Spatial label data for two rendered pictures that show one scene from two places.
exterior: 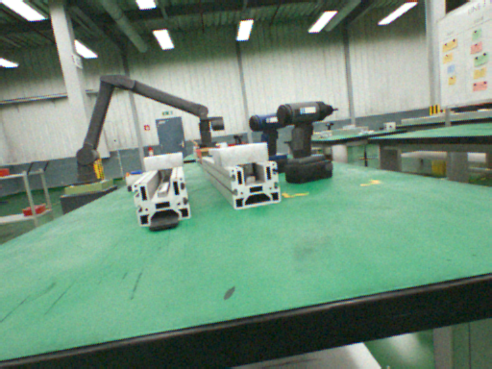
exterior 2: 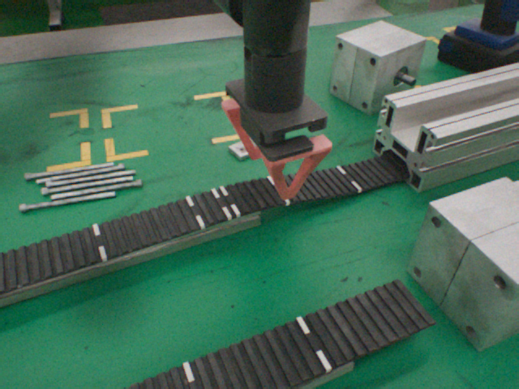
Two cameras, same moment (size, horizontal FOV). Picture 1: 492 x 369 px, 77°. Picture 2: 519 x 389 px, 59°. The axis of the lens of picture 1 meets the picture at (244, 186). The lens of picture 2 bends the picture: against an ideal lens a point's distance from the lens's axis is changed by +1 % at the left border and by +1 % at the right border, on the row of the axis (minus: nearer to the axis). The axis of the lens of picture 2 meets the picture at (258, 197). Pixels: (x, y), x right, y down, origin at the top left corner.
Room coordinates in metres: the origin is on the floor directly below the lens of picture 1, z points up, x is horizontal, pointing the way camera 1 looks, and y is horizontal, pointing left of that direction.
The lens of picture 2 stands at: (1.70, 0.54, 1.15)
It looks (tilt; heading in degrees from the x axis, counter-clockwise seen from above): 42 degrees down; 257
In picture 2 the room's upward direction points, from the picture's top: straight up
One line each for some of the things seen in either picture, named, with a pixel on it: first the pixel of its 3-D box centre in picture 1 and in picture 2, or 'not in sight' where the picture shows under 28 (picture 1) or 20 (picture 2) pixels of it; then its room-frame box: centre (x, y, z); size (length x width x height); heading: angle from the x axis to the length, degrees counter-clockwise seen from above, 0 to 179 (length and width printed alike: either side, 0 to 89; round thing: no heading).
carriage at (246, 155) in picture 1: (238, 159); not in sight; (0.78, 0.01, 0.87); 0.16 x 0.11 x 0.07; 11
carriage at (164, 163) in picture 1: (165, 165); not in sight; (0.99, 0.24, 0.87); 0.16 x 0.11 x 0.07; 11
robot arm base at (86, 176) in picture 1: (86, 175); not in sight; (1.48, 0.74, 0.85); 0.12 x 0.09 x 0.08; 175
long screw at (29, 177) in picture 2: not in sight; (70, 170); (1.83, 0.04, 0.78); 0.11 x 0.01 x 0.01; 3
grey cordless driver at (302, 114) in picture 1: (313, 140); not in sight; (0.89, -0.21, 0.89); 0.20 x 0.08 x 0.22; 114
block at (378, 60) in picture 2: not in sight; (381, 70); (1.36, -0.05, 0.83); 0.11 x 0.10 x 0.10; 114
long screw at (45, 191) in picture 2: not in sight; (88, 185); (1.80, 0.07, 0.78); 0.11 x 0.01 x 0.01; 3
